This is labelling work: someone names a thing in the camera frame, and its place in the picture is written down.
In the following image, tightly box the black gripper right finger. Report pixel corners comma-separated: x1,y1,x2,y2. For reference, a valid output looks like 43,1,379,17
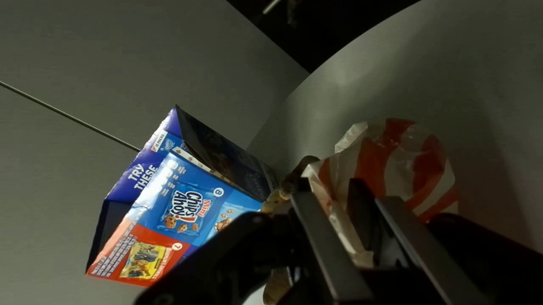
348,177,543,305

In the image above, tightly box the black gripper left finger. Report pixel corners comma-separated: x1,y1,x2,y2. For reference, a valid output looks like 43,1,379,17
134,191,375,305

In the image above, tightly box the white orange plastic carrier bag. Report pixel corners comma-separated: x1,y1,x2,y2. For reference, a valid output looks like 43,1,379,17
302,118,460,267

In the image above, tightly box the blue snack pack box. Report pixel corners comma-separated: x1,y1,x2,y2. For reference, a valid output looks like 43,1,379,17
87,106,274,286

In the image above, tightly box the white round table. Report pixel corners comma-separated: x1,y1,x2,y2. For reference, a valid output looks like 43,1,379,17
250,0,543,250

